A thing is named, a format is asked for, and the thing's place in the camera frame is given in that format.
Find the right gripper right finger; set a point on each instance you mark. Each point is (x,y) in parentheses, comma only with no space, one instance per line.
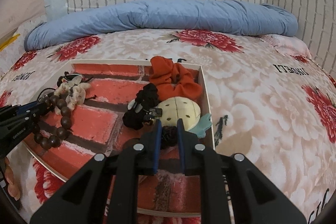
(233,189)

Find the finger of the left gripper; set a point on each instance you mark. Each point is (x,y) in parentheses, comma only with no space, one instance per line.
(12,116)

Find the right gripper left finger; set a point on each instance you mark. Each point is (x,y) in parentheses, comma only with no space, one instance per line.
(105,187)

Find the cream beaded scrunchie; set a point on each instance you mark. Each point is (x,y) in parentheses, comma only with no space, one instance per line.
(75,91)

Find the cream plush hair accessory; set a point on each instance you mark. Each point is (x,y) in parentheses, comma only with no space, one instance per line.
(176,108)

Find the orange fabric scrunchie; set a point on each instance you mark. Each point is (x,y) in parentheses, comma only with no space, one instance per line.
(173,80)

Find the person hand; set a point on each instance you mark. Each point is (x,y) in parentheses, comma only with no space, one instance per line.
(13,187)

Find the white tray brick lining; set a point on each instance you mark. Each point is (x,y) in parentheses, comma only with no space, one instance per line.
(97,127)

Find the yellow cloth strip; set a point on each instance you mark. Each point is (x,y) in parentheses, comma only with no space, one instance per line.
(8,41)

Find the floral bed blanket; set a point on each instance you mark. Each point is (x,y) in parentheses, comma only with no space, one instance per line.
(278,110)

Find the pink padded headboard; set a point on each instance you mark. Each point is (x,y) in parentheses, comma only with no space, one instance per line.
(15,12)

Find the pink pillow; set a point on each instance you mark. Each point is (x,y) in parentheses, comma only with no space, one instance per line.
(286,45)

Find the blue rolled duvet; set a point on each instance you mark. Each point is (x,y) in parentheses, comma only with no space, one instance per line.
(228,16)

